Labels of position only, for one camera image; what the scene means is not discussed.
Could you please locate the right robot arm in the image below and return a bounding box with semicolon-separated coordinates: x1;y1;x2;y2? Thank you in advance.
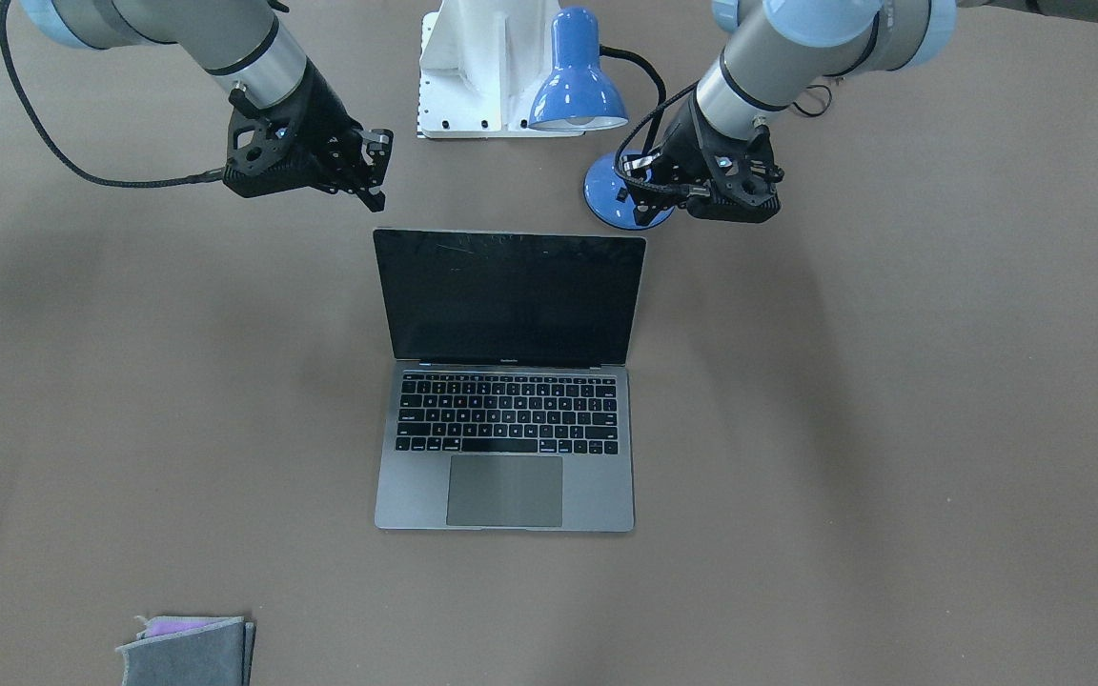
22;1;393;212

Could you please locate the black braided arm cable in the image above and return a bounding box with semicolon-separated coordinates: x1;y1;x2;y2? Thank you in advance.
0;0;226;190

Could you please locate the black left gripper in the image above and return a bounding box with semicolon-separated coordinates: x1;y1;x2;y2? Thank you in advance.
643;95;783;223

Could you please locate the blue desk lamp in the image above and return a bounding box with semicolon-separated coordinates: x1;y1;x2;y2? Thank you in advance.
528;5;666;230

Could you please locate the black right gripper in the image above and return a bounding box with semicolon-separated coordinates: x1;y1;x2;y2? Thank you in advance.
223;61;394;212

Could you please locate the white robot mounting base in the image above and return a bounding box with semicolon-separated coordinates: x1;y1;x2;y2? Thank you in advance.
416;1;563;140

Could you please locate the folded grey cloth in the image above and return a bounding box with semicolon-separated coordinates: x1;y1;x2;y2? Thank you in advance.
116;615;255;685

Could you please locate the grey laptop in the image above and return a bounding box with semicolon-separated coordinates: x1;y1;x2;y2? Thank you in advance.
372;229;646;533

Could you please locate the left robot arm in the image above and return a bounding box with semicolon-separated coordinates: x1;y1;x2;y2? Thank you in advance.
616;1;964;226

